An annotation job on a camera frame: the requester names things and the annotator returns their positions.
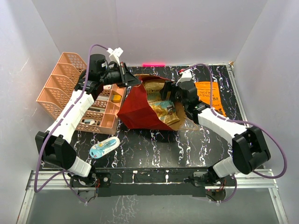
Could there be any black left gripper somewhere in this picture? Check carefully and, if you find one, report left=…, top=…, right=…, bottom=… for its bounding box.
left=100, top=62, right=141, bottom=88

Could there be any orange honey dijon chip bag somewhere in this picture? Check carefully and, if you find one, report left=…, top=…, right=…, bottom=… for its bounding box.
left=195, top=81, right=226, bottom=117

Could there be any gold teal kettle chips bag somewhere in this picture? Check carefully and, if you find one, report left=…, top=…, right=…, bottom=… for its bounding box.
left=143, top=79, right=180, bottom=126

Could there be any red brown paper bag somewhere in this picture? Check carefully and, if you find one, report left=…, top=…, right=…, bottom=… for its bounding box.
left=117, top=74, right=187, bottom=131

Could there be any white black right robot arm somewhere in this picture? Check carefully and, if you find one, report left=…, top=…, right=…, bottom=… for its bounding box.
left=160, top=81, right=271, bottom=185

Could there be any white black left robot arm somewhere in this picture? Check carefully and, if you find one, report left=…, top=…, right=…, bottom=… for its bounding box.
left=35, top=54, right=141, bottom=186

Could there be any pink tape strip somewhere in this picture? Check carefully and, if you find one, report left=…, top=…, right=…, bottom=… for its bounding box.
left=142, top=63, right=165, bottom=67

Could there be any yellow item in organizer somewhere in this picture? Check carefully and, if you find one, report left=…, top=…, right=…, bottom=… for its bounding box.
left=111, top=93, right=122, bottom=103

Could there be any peach plastic file organizer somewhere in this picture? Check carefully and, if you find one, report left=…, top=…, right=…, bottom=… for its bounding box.
left=36, top=52, right=126, bottom=135

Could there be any blue white packaged item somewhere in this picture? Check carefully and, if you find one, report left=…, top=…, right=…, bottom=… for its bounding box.
left=89, top=137, right=120, bottom=159

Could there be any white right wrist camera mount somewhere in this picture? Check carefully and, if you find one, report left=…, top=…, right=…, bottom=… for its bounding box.
left=176, top=69, right=192, bottom=86

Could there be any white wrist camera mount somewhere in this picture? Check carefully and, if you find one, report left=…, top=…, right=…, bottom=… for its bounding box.
left=176, top=69, right=192, bottom=86
left=107, top=47, right=123, bottom=64

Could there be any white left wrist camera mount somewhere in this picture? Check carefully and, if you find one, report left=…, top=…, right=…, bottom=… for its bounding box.
left=107, top=47, right=123, bottom=64

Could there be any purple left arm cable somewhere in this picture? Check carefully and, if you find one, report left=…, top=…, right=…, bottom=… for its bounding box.
left=34, top=43, right=110, bottom=203

